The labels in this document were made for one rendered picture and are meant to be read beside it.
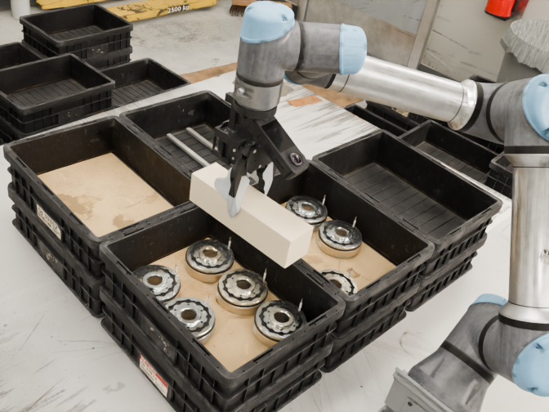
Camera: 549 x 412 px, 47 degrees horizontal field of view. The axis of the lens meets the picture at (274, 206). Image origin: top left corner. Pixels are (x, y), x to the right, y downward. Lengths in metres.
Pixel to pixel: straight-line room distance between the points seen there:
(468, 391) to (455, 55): 3.38
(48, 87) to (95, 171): 1.13
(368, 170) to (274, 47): 0.90
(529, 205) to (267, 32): 0.52
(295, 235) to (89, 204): 0.62
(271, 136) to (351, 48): 0.18
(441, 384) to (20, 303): 0.89
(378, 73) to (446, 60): 3.35
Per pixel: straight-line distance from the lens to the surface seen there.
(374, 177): 1.78
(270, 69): 0.97
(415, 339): 1.54
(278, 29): 0.95
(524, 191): 1.15
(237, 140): 1.05
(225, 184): 1.10
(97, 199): 1.55
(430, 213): 1.71
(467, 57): 4.41
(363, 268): 1.47
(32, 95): 2.67
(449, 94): 1.20
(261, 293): 1.30
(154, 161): 1.55
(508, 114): 1.16
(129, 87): 2.99
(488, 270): 1.82
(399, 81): 1.16
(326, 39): 0.99
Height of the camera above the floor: 1.77
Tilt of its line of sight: 37 degrees down
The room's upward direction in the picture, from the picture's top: 11 degrees clockwise
